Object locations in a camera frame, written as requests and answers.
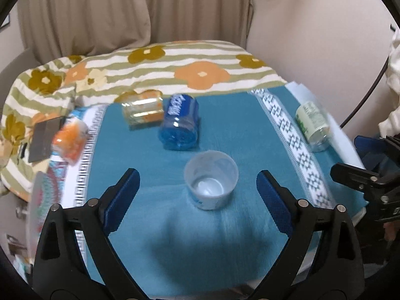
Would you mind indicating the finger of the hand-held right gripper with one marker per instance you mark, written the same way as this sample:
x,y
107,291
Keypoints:
x,y
356,172
367,146

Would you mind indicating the beige curtain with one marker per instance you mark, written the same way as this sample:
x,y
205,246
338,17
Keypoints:
x,y
93,12

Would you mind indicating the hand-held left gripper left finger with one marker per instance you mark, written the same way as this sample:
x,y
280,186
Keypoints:
x,y
122,198

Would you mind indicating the blue plastic bottle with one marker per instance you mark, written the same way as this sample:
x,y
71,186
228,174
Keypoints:
x,y
180,122

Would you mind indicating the clear bottle with green label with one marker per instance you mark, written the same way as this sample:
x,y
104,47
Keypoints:
x,y
312,124

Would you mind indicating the teal cloth with patterned borders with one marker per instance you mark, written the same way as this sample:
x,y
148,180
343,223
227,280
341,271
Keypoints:
x,y
218,240

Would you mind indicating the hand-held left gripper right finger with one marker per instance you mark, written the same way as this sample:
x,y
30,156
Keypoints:
x,y
274,205

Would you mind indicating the floral striped blanket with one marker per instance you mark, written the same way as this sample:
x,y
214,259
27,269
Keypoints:
x,y
193,65

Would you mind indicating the orange plastic bottle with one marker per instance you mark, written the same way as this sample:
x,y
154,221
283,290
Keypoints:
x,y
70,142

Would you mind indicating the white garment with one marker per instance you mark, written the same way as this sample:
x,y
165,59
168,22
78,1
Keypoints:
x,y
392,68

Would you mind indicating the translucent plastic cup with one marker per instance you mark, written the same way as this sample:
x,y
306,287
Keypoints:
x,y
211,179

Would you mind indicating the clear bottle with orange label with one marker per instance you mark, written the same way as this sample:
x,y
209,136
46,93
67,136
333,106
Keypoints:
x,y
143,111

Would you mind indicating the dark grey card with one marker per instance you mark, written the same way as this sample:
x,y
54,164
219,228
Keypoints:
x,y
43,140

